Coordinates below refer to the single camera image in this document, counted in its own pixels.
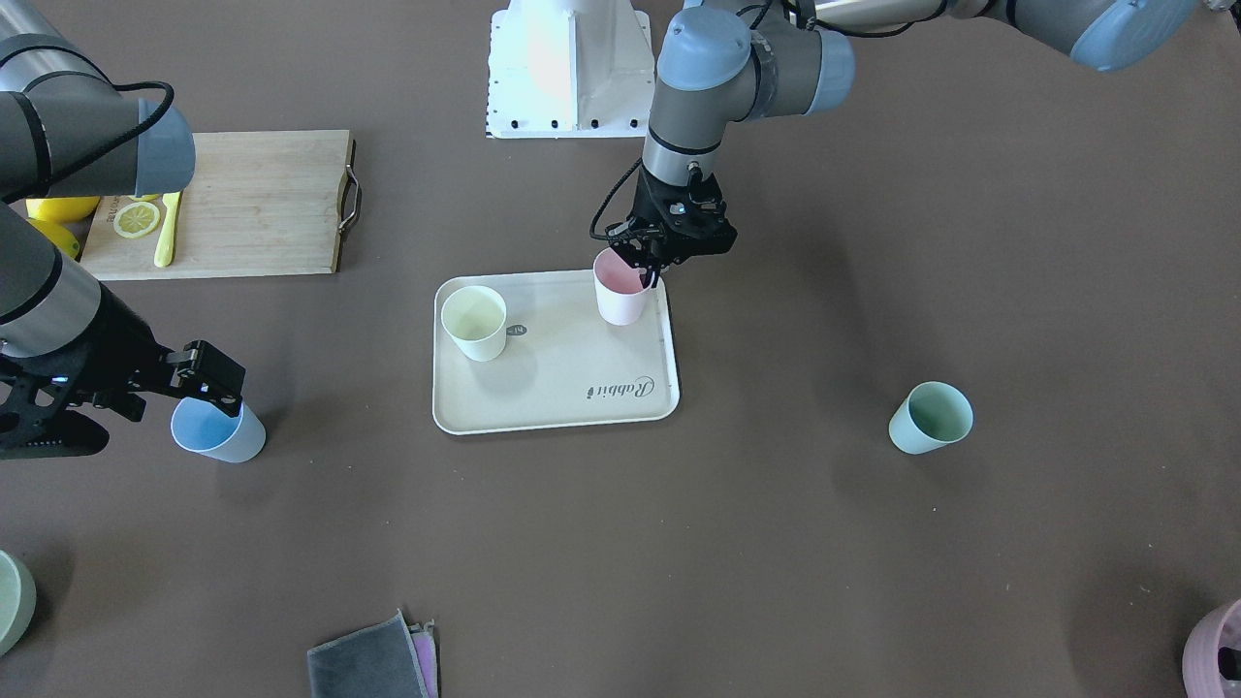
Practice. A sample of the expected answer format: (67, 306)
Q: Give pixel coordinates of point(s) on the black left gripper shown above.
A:
(648, 207)

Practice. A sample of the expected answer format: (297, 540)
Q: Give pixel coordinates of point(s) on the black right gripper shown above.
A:
(124, 351)

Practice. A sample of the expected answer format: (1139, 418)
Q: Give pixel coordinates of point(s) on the pink plastic cup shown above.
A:
(620, 292)

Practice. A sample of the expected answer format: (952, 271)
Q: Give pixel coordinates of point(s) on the blue plastic cup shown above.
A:
(201, 428)

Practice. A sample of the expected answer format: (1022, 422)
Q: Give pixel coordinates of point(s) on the cream plastic cup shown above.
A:
(476, 318)

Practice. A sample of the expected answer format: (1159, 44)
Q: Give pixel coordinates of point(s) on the green plastic cup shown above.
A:
(932, 416)

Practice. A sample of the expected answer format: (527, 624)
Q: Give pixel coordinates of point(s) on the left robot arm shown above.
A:
(743, 61)

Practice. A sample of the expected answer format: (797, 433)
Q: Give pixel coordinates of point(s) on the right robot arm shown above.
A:
(68, 130)

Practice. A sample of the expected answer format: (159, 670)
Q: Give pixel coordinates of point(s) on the cream rabbit tray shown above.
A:
(563, 364)

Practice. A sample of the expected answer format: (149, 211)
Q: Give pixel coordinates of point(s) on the yellow plastic knife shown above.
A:
(164, 253)

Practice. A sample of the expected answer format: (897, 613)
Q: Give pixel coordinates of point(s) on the lemon half slice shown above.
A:
(136, 220)

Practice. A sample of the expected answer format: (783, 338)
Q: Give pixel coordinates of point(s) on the wooden cutting board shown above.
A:
(260, 203)

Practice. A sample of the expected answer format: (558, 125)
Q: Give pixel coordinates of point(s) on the whole yellow lemon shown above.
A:
(59, 235)
(66, 210)

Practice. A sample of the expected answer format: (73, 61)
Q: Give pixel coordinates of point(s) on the green ceramic bowl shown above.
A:
(18, 600)

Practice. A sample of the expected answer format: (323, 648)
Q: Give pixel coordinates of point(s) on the grey folded cloth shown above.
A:
(389, 659)

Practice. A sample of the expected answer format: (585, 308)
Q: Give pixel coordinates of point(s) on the pink bowl with ice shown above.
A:
(1210, 657)

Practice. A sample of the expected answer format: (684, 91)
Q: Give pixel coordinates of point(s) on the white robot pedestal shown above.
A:
(569, 70)

